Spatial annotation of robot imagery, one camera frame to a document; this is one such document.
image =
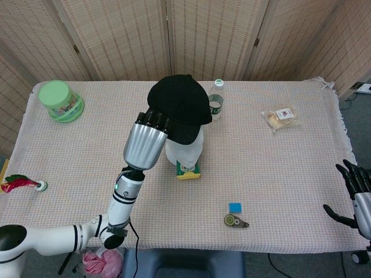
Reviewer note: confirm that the blue white eraser block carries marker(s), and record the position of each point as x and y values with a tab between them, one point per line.
235	208

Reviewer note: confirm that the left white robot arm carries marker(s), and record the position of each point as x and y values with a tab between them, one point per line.
121	202

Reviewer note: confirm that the green yellow plastic box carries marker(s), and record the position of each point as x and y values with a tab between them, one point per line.
188	173

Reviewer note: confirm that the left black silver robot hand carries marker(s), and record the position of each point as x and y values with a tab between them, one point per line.
143	144

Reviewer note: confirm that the red green feather shuttlecock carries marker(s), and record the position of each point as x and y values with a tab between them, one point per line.
17	184

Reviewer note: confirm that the pink plastic bag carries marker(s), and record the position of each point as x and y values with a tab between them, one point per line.
101	263

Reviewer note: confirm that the white power strip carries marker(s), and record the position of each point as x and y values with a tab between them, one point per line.
362	87

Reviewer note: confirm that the clear water bottle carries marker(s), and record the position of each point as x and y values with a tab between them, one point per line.
216	101

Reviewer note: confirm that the correction tape dispenser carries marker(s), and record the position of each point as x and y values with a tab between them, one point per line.
232	220

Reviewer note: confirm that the packaged bread snack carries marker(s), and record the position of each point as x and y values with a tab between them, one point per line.
281	117

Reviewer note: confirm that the yellow flat object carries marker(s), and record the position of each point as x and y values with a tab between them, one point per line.
3	171

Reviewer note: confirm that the black stick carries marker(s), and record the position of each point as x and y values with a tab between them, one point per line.
65	263

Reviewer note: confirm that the black baseball cap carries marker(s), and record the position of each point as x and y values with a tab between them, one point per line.
179	101

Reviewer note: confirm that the bamboo folding screen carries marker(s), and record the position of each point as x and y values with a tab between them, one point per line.
121	37

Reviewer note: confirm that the white foam mannequin head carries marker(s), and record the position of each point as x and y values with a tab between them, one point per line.
185	152

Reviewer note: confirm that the woven beige tablecloth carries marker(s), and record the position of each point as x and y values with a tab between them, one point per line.
261	173

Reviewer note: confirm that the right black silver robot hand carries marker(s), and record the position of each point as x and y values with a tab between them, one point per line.
363	208

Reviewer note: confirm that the green plastic bucket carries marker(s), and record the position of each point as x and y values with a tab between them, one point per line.
58	98

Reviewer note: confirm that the blue chair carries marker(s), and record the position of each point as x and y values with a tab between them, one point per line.
182	263

